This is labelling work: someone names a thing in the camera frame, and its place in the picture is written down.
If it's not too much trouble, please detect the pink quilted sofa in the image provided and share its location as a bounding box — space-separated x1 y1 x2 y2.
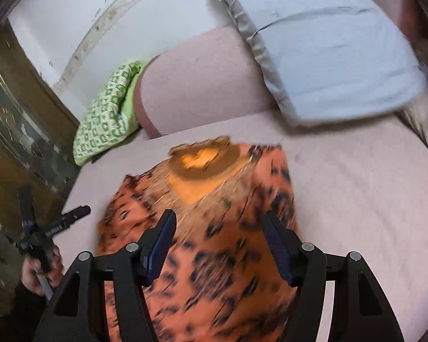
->
60 0 428 342

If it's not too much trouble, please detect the green checked pillow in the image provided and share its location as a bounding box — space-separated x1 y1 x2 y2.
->
73 60 148 166

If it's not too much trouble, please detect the wooden door with glass panel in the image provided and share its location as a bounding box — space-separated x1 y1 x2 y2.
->
0 18 81 314

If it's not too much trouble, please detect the pale blue pillow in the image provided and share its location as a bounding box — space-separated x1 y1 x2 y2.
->
203 0 428 129

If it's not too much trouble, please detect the person's left hand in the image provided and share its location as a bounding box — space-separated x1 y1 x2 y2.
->
21 246 63 296

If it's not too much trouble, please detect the striped floral cushion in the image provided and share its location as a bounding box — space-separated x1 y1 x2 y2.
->
399 85 428 172

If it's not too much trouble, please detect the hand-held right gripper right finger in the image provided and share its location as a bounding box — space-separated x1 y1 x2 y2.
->
262 209 405 342

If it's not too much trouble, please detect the pink bolster with brown end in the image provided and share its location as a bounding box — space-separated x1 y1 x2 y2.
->
134 25 275 139

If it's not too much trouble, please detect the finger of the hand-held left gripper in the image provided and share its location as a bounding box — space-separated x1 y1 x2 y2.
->
17 185 35 229
50 205 91 236

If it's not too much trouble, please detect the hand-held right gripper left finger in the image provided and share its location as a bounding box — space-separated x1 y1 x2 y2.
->
37 208 177 342

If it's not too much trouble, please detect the orange black floral shirt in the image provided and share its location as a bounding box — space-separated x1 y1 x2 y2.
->
96 135 302 342

